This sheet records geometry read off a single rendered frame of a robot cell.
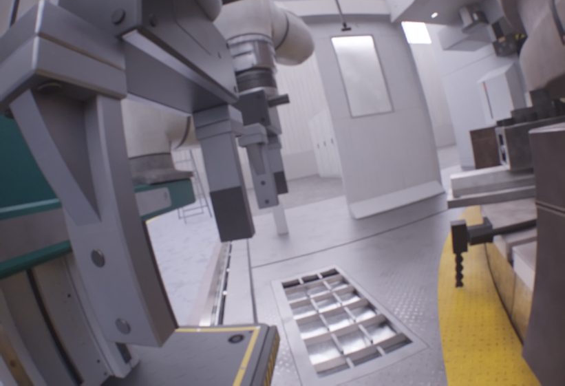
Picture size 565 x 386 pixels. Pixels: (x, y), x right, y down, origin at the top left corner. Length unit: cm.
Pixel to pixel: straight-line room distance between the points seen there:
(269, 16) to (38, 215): 42
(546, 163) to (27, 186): 75
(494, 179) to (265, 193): 138
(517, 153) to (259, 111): 133
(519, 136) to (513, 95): 297
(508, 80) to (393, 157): 222
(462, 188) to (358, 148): 177
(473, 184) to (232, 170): 147
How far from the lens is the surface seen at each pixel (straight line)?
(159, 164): 57
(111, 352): 68
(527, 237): 108
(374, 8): 370
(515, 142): 151
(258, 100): 37
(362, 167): 313
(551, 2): 53
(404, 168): 341
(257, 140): 33
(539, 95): 168
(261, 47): 43
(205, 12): 19
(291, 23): 54
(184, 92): 17
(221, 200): 21
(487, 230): 107
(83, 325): 68
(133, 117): 57
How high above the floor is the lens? 70
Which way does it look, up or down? 2 degrees down
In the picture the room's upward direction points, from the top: 12 degrees counter-clockwise
